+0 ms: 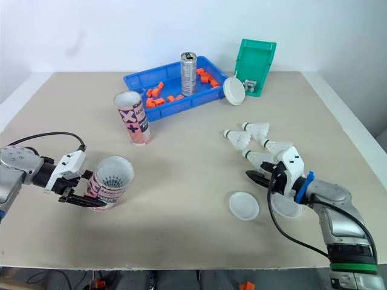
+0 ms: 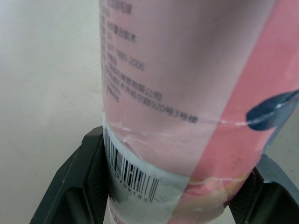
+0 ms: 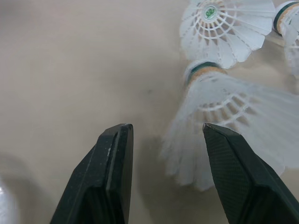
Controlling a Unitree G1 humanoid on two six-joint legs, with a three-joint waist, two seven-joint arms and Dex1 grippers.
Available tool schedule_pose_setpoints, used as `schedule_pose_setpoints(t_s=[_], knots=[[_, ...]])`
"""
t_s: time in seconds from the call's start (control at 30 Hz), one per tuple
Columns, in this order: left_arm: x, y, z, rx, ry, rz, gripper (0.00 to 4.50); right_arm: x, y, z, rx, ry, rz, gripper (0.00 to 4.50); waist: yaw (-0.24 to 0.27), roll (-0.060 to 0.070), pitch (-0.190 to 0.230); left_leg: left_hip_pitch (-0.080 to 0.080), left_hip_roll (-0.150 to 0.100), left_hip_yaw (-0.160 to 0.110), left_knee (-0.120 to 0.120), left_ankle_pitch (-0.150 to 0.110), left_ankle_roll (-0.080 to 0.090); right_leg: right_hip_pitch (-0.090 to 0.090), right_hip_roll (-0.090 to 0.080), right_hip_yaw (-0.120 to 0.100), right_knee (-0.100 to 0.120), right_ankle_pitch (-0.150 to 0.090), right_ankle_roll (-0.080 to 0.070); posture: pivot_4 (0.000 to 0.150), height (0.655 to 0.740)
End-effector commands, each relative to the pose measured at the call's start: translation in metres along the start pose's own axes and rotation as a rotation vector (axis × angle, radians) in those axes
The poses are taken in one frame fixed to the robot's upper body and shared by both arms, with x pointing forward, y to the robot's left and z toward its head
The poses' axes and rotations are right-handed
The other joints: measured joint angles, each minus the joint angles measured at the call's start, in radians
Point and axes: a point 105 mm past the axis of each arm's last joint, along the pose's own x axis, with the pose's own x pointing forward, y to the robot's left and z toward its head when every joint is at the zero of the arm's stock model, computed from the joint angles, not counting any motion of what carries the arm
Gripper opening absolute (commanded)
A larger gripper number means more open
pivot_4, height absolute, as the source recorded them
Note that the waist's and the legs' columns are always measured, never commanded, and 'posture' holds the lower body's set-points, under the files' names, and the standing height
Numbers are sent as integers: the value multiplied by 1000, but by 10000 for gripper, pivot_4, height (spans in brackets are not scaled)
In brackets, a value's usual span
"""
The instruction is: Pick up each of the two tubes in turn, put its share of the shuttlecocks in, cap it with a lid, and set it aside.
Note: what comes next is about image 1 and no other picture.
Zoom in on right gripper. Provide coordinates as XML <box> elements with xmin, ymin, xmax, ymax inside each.
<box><xmin>245</xmin><ymin>161</ymin><xmax>293</xmax><ymax>195</ymax></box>

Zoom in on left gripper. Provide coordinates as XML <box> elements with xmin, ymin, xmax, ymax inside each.
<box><xmin>53</xmin><ymin>170</ymin><xmax>108</xmax><ymax>208</ymax></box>

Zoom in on pink patterned tube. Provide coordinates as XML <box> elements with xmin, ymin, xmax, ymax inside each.
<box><xmin>86</xmin><ymin>155</ymin><xmax>135</xmax><ymax>212</ymax></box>
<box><xmin>113</xmin><ymin>91</ymin><xmax>152</xmax><ymax>147</ymax></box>

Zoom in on white tube lid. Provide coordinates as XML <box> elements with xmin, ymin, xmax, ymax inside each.
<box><xmin>223</xmin><ymin>77</ymin><xmax>246</xmax><ymax>106</ymax></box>
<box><xmin>270</xmin><ymin>193</ymin><xmax>303</xmax><ymax>218</ymax></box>
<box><xmin>229</xmin><ymin>191</ymin><xmax>260</xmax><ymax>221</ymax></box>

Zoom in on white shuttlecock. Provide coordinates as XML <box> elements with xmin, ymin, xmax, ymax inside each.
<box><xmin>101</xmin><ymin>172</ymin><xmax>128</xmax><ymax>190</ymax></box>
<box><xmin>241</xmin><ymin>149</ymin><xmax>281</xmax><ymax>170</ymax></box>
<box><xmin>223</xmin><ymin>129</ymin><xmax>252</xmax><ymax>150</ymax></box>
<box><xmin>261</xmin><ymin>138</ymin><xmax>294</xmax><ymax>155</ymax></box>
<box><xmin>241</xmin><ymin>121</ymin><xmax>271</xmax><ymax>142</ymax></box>

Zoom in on small metal pieces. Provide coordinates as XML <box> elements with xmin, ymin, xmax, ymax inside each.
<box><xmin>241</xmin><ymin>79</ymin><xmax>258</xmax><ymax>93</ymax></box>

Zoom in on blue plastic tray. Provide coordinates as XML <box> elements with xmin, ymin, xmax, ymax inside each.
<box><xmin>123</xmin><ymin>56</ymin><xmax>230</xmax><ymax>123</ymax></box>

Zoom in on green plastic bin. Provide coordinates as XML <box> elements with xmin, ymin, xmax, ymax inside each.
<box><xmin>233</xmin><ymin>38</ymin><xmax>278</xmax><ymax>98</ymax></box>

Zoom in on silver drink can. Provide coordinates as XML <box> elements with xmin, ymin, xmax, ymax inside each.
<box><xmin>180</xmin><ymin>52</ymin><xmax>198</xmax><ymax>97</ymax></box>

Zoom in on robot body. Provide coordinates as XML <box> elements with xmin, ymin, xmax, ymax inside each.
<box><xmin>151</xmin><ymin>269</ymin><xmax>242</xmax><ymax>290</ymax></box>

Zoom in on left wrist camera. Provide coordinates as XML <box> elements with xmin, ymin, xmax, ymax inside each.
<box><xmin>44</xmin><ymin>150</ymin><xmax>88</xmax><ymax>195</ymax></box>

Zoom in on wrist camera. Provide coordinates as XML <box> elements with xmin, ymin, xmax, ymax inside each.
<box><xmin>273</xmin><ymin>146</ymin><xmax>305</xmax><ymax>198</ymax></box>
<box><xmin>44</xmin><ymin>150</ymin><xmax>88</xmax><ymax>195</ymax></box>

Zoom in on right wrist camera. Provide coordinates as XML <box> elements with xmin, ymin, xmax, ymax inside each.
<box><xmin>273</xmin><ymin>146</ymin><xmax>305</xmax><ymax>198</ymax></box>

